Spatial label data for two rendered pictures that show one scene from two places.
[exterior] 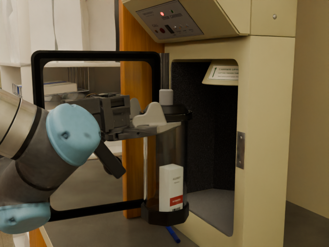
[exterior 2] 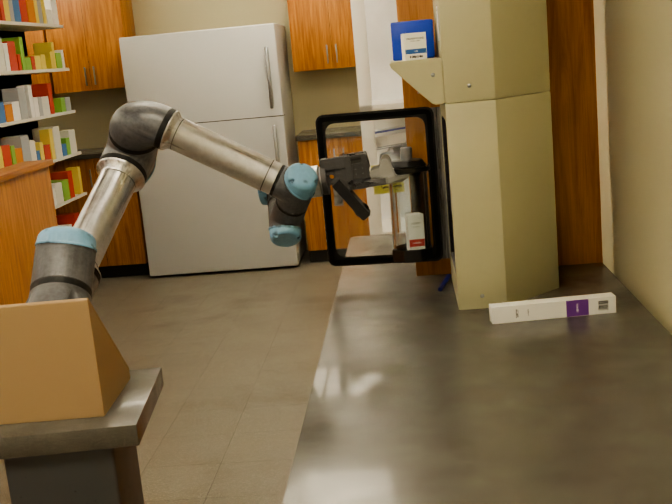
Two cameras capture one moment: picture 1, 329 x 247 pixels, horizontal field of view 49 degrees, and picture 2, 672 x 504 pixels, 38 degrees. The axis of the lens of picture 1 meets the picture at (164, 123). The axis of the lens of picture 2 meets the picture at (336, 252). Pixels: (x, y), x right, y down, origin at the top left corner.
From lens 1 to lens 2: 1.69 m
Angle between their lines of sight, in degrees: 32
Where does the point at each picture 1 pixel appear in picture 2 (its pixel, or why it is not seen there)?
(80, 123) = (303, 174)
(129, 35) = (409, 90)
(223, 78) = not seen: hidden behind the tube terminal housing
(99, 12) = not seen: hidden behind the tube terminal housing
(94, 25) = not seen: hidden behind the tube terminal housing
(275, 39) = (472, 104)
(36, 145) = (279, 187)
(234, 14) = (427, 90)
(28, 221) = (285, 236)
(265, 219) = (480, 259)
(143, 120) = (377, 173)
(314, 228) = (591, 290)
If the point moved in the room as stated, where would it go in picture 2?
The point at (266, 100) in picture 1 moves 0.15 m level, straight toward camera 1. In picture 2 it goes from (468, 155) to (422, 164)
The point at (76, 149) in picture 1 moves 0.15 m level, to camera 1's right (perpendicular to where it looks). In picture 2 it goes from (297, 188) to (356, 188)
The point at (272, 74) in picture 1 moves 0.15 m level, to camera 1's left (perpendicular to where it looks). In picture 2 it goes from (472, 133) to (412, 135)
